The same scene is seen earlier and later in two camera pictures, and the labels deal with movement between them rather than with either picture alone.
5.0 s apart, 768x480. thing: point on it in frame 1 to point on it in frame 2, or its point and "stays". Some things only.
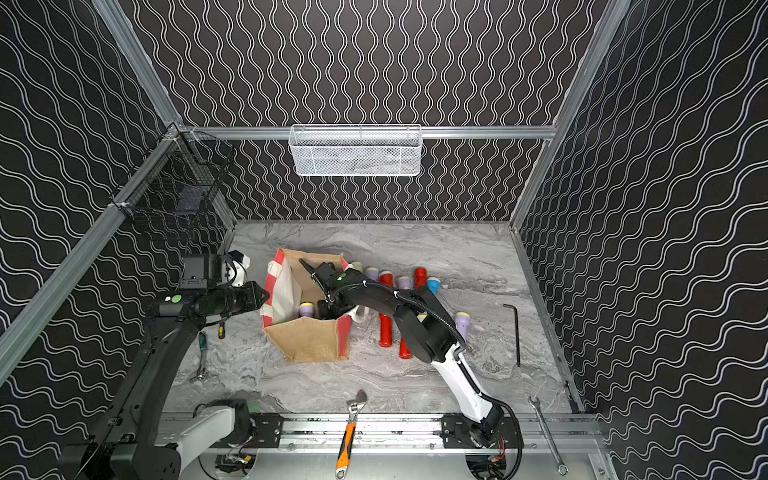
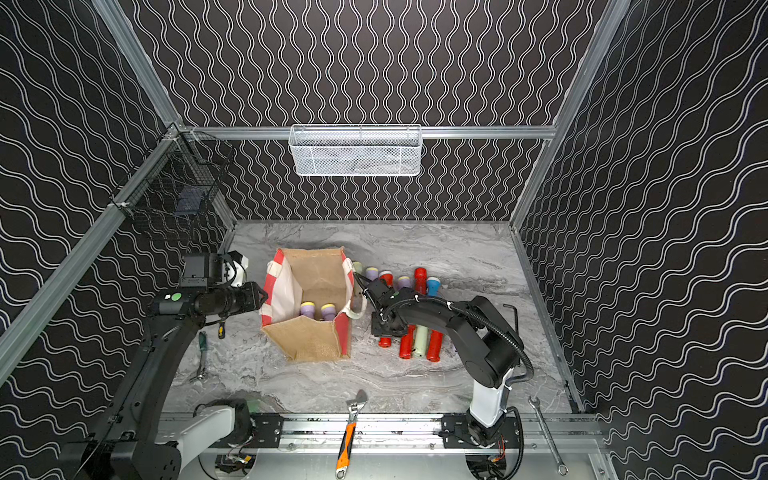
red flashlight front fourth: x=404 y=351 stays
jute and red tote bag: x=288 y=284 stays
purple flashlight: x=306 y=309 stays
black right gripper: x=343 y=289 to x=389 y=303
